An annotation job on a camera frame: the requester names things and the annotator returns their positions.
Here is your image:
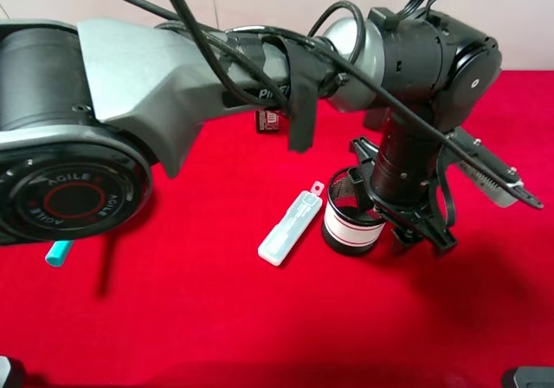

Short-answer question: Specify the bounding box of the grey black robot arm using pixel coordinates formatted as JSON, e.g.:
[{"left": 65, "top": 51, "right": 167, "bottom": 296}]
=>
[{"left": 1, "top": 12, "right": 502, "bottom": 246}]

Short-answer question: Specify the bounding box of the red tablecloth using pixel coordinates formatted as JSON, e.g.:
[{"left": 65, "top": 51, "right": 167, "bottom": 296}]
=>
[{"left": 1, "top": 72, "right": 553, "bottom": 387}]

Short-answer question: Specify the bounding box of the clear plastic blade case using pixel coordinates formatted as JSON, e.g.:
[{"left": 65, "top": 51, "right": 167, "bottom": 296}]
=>
[{"left": 258, "top": 181, "right": 325, "bottom": 267}]

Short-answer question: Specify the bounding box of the black base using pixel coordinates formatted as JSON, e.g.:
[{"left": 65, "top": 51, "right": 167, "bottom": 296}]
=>
[
  {"left": 501, "top": 366, "right": 554, "bottom": 388},
  {"left": 0, "top": 356, "right": 26, "bottom": 388}
]

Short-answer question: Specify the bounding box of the small black box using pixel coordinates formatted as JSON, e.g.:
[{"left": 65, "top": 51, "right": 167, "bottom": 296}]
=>
[{"left": 254, "top": 110, "right": 280, "bottom": 133}]

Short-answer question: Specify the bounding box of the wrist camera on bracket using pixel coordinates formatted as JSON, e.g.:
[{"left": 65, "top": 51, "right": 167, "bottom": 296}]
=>
[{"left": 446, "top": 127, "right": 544, "bottom": 210}]

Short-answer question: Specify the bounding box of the black base bottom left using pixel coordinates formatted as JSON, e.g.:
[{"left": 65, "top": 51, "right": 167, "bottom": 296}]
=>
[{"left": 0, "top": 356, "right": 26, "bottom": 388}]

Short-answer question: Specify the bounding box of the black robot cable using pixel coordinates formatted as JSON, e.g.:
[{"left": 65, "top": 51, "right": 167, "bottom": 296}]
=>
[{"left": 64, "top": 0, "right": 527, "bottom": 233}]

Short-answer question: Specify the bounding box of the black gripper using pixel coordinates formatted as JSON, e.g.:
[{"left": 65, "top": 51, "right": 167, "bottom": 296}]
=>
[{"left": 348, "top": 110, "right": 457, "bottom": 256}]

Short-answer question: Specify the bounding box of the teal saucepan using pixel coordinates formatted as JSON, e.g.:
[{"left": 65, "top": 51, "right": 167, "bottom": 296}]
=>
[{"left": 45, "top": 240, "right": 74, "bottom": 268}]

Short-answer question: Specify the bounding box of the black base bottom right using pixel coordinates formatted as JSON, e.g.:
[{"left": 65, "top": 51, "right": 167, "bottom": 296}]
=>
[{"left": 501, "top": 366, "right": 554, "bottom": 388}]

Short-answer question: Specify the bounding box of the dark grey pump bottle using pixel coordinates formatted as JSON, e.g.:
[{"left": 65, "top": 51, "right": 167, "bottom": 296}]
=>
[{"left": 363, "top": 108, "right": 388, "bottom": 132}]

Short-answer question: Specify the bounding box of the black mesh pen cup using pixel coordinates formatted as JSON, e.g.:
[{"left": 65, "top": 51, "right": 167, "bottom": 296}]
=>
[{"left": 322, "top": 166, "right": 386, "bottom": 256}]

